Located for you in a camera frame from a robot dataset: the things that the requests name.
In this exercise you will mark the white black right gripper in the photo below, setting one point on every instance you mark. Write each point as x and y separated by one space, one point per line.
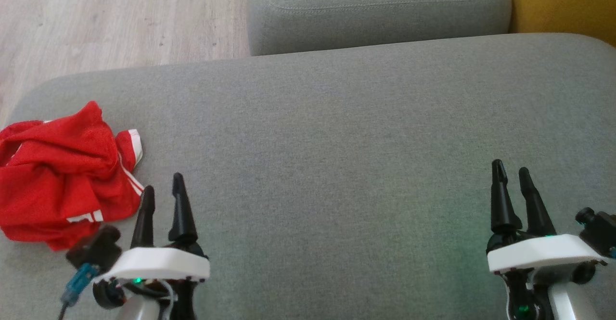
539 252

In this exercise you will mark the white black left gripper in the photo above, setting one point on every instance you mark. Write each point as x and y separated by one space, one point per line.
163 262

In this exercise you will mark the red white sports jersey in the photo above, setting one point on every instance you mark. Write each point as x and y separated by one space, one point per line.
96 199

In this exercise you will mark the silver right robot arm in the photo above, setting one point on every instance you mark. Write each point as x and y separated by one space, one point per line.
570 303

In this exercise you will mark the wide yellow sofa backrest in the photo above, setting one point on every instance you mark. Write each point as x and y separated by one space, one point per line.
563 2

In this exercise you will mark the grey sofa seat cushion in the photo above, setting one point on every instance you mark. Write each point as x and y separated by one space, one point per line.
375 12

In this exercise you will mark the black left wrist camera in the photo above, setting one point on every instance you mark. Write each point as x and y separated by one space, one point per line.
96 248

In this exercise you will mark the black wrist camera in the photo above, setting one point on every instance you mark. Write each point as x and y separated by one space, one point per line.
96 248
601 231

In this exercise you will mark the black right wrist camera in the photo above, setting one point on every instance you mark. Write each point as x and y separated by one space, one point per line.
601 231

